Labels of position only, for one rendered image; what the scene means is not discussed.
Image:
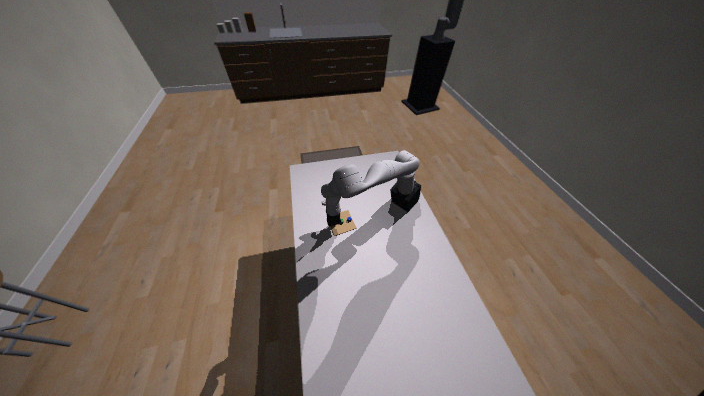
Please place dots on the tan flat mat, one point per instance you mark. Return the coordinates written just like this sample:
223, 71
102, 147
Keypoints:
344, 227

